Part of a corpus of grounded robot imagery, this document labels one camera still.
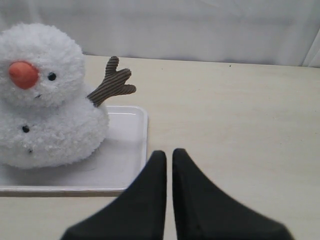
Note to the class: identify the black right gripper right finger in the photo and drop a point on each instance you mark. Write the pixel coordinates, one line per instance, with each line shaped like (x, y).
(202, 211)

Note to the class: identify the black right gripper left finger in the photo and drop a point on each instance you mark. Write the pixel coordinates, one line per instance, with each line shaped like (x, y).
(136, 214)

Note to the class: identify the white plush snowman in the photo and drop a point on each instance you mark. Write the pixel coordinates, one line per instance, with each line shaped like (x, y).
(49, 116)

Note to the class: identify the white plastic tray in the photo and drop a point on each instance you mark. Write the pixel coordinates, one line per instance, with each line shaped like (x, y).
(106, 173)

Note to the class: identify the white curtain backdrop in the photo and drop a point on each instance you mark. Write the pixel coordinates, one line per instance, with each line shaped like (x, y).
(273, 32)

